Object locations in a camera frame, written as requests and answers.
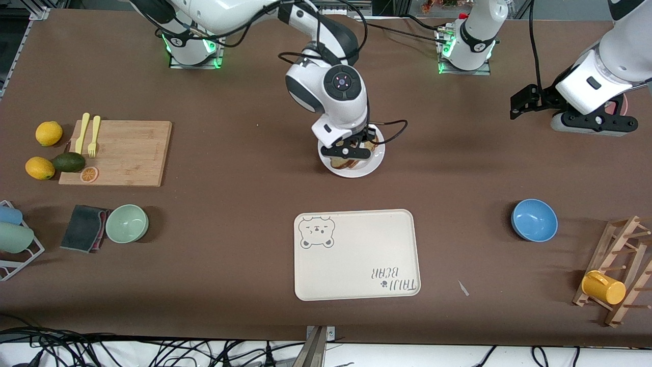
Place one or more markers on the seeded brown bread slice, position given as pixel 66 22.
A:
pixel 356 164

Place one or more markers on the wooden mug rack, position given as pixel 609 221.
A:
pixel 593 262

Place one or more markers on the silver table edge bracket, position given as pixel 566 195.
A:
pixel 330 334

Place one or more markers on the yellow mug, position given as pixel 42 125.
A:
pixel 606 289

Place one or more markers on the pale green cup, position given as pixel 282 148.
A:
pixel 15 238

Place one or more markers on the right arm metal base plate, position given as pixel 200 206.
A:
pixel 220 57

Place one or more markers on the dark grey cloth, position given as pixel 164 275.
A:
pixel 81 228

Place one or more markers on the blue bowl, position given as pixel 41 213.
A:
pixel 535 220

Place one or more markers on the yellow plastic fork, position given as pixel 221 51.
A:
pixel 94 130

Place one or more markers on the yellow lemon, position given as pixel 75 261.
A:
pixel 39 168
pixel 49 133

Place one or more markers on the orange dried flowers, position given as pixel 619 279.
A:
pixel 438 5

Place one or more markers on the small white tape scrap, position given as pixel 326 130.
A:
pixel 463 288

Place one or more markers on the light blue cup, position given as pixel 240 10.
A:
pixel 10 215

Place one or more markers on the pale green bowl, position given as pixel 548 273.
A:
pixel 127 223

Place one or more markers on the silver corner bracket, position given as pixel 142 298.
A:
pixel 38 12

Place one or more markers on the wooden cutting board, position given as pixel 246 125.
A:
pixel 132 153

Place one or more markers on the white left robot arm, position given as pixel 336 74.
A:
pixel 476 30

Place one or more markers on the white round plate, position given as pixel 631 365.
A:
pixel 351 174

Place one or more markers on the pink bowl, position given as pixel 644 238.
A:
pixel 619 105

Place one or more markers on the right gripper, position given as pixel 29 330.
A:
pixel 364 136

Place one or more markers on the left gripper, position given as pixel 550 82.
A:
pixel 546 96

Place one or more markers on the orange fruit slice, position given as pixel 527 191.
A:
pixel 89 174

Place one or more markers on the cream bear print tray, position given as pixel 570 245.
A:
pixel 356 255

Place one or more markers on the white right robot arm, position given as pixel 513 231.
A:
pixel 326 86

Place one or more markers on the dark metal beam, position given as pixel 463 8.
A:
pixel 313 354

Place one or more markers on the toasted bread slice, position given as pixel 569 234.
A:
pixel 336 162

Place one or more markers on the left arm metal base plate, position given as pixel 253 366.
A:
pixel 468 72

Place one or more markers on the metal spoon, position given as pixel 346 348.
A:
pixel 639 87

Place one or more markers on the green avocado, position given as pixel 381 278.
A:
pixel 69 162

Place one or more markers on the yellow plastic knife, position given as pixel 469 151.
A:
pixel 83 130

